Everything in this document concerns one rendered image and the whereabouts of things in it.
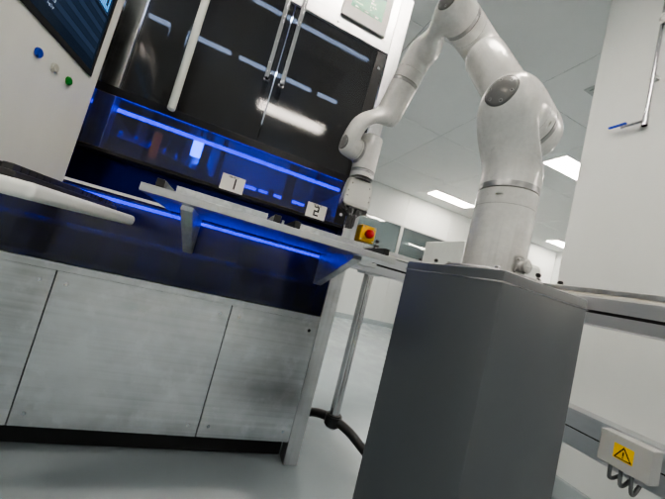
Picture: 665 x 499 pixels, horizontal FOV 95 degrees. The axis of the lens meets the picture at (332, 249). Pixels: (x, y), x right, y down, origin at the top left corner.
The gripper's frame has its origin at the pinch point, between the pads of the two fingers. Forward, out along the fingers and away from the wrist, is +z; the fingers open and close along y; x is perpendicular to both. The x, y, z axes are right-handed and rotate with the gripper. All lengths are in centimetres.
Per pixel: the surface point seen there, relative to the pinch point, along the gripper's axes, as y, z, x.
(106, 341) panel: 65, 59, -23
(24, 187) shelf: 69, 18, 35
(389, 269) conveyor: -39, 9, -34
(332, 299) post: -10.1, 28.9, -23.1
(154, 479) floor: 38, 97, -14
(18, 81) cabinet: 89, -5, 10
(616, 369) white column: -144, 29, 9
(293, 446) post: -9, 90, -23
